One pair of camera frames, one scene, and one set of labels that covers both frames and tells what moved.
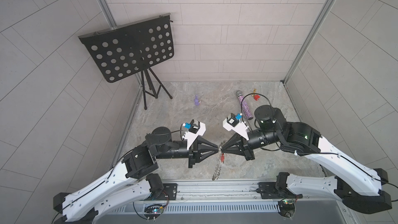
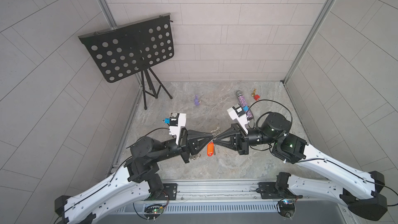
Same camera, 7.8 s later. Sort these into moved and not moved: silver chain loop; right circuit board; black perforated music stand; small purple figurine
Moved: silver chain loop
Not moved: black perforated music stand; small purple figurine; right circuit board
